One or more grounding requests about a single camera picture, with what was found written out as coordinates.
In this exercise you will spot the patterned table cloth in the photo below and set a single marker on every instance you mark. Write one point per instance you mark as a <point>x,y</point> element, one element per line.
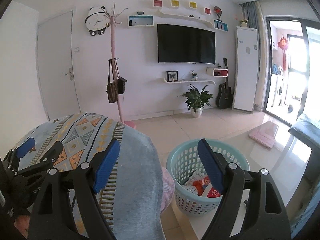
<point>132,198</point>

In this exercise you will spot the white red paper cup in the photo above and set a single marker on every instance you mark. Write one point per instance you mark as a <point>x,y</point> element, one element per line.
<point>210,192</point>

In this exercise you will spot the pink coat rack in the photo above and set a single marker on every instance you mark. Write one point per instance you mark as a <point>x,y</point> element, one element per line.
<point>113,24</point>

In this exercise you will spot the black small hanging pouch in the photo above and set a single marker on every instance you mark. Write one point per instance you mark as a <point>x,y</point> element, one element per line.
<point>121,85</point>

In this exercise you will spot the person's hand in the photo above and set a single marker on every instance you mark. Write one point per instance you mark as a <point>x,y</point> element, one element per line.
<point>22,224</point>

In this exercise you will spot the glass balcony door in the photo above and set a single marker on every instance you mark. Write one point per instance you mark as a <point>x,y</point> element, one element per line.
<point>295,91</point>

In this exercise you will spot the brown hanging bag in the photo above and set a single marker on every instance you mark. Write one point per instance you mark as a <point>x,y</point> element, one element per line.
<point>113,76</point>

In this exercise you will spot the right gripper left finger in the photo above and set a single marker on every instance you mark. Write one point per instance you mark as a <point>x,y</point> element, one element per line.
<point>52,215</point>

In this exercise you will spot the red white box shelf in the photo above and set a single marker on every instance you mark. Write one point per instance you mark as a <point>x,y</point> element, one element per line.
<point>220,72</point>

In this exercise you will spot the butterfly picture frame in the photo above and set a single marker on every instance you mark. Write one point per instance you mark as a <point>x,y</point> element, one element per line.
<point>172,76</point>

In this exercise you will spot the green potted plant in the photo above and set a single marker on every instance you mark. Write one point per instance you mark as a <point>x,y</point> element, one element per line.
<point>196,100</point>

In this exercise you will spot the white door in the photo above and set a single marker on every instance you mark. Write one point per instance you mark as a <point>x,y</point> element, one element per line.
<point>55,66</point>

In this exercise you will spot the white lower wall shelf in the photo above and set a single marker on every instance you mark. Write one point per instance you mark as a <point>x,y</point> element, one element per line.
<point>189,81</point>

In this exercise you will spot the teal plastic trash basket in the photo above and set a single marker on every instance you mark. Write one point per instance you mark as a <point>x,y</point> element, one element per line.
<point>187,170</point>

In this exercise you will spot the white wall shelf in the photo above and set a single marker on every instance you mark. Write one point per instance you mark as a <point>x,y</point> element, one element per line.
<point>189,81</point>
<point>209,16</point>

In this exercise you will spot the white upper wall shelf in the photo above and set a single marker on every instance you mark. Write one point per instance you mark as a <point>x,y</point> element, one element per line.
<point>209,16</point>

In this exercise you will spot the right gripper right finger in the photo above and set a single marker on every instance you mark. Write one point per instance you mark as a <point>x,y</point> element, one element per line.
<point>265,216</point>

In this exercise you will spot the black wall television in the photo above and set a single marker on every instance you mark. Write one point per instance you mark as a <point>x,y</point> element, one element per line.
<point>181,44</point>

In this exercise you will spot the panda wall clock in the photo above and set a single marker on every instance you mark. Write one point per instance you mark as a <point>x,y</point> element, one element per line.
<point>97,21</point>

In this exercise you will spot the black guitar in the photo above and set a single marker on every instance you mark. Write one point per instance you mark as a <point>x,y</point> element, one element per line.
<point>225,96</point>

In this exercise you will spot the pink floor mat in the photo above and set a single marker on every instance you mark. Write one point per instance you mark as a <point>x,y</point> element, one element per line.
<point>265,134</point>

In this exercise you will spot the red chinese knot ornament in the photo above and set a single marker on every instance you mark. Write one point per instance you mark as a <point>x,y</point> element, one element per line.
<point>283,45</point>

